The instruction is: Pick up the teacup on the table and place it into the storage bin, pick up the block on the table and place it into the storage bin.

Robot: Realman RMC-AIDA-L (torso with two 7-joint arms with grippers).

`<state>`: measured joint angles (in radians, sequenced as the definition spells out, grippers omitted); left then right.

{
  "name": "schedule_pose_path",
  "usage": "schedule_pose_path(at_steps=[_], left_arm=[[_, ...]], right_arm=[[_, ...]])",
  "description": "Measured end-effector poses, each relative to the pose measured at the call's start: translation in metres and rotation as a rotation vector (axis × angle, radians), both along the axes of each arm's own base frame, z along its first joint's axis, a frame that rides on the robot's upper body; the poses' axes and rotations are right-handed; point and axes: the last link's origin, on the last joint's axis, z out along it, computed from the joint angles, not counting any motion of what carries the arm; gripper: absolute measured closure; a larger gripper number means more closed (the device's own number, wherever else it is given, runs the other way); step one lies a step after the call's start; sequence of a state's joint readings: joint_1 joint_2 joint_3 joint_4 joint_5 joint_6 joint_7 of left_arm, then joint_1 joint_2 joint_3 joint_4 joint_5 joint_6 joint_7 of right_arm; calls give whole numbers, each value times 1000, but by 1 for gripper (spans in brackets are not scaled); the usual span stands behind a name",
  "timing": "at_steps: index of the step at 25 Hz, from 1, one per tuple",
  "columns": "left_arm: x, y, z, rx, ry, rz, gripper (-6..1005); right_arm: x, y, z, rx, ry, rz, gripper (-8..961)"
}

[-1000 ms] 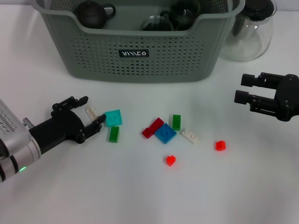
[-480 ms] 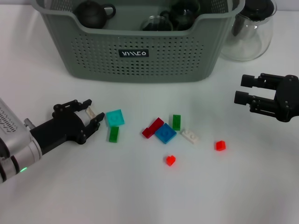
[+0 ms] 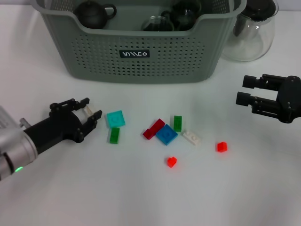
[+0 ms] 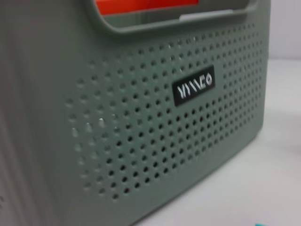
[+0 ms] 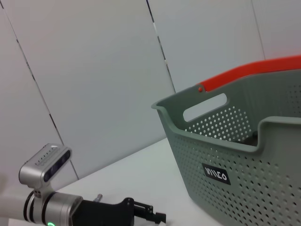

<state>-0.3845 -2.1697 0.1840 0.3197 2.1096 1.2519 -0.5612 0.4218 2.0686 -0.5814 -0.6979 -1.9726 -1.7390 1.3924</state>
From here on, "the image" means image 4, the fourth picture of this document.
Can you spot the teal square plate brick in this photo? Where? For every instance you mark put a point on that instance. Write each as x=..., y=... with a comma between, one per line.
x=259, y=224

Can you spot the grey-green perforated storage bin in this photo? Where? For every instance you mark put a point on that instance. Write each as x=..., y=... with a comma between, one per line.
x=141, y=129

